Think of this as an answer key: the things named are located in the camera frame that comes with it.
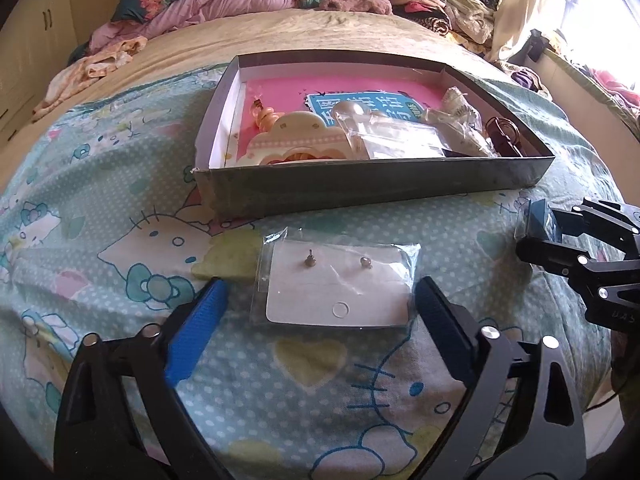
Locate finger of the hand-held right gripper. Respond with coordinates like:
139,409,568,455
515,197,640,242
515,237,640,292

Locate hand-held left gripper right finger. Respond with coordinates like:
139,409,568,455
415,276,588,480

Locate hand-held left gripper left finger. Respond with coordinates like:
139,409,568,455
52,277,231,480

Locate bagged stud earring card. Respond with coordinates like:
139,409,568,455
255,227,423,331

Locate clear plastic bags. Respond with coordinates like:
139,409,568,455
422,87,498,158

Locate grey shallow cardboard box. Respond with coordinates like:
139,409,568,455
192,50,557,218

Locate bagged white jewelry card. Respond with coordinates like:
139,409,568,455
345,112,451,160

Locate clear bag with white paper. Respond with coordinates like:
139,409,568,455
332,100,396,132

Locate cream hair claw clip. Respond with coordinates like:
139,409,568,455
247,110,361,166

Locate purple cloth heap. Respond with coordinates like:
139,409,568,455
500,57,551,101

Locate cartoon cat printed blanket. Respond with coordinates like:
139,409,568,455
0,62,631,480

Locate cream curtain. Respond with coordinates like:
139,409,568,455
487,0,566,63

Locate pile of clothes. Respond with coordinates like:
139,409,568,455
382,0,501,56

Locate pink book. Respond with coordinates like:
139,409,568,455
232,77,451,161

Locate pink fuzzy garment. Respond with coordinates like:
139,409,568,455
319,0,393,15

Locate peach garment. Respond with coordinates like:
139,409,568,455
32,35,148,121

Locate beige bedspread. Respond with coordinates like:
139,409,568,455
30,10,501,126

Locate cream wardrobe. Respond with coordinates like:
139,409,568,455
0,0,81,146

